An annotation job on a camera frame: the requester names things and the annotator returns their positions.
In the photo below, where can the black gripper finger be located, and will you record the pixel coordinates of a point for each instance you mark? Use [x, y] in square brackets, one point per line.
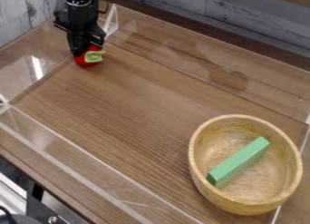
[98, 42]
[79, 43]

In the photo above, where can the green rectangular block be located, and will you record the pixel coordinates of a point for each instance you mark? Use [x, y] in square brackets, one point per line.
[225, 171]

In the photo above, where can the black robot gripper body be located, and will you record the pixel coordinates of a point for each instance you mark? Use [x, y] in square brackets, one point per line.
[79, 23]

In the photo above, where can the red plush strawberry toy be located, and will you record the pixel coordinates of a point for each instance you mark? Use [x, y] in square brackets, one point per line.
[91, 56]

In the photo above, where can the clear acrylic corner bracket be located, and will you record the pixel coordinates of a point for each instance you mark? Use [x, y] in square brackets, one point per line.
[110, 23]

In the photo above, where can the wooden oval bowl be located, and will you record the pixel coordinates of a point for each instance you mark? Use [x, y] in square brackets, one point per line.
[266, 184]

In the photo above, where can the clear acrylic table barrier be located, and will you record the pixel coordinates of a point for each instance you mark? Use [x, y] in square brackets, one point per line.
[86, 183]

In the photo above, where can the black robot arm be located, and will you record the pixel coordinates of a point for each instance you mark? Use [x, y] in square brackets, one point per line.
[99, 6]

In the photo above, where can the black metal table frame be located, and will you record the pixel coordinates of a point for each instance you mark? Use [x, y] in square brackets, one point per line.
[24, 198]

